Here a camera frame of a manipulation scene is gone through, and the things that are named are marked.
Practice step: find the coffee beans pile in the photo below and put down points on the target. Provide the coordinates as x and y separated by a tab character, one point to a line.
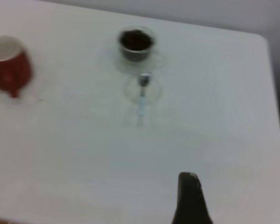
136	42

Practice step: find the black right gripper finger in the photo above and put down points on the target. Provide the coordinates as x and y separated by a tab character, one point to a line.
190	200

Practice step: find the clear glass saucer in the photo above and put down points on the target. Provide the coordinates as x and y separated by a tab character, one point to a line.
123	66

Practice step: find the small clear glass dish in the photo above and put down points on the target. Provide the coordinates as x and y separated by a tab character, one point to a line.
154	93

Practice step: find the red mug white inside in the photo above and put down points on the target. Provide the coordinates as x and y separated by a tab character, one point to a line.
11	70

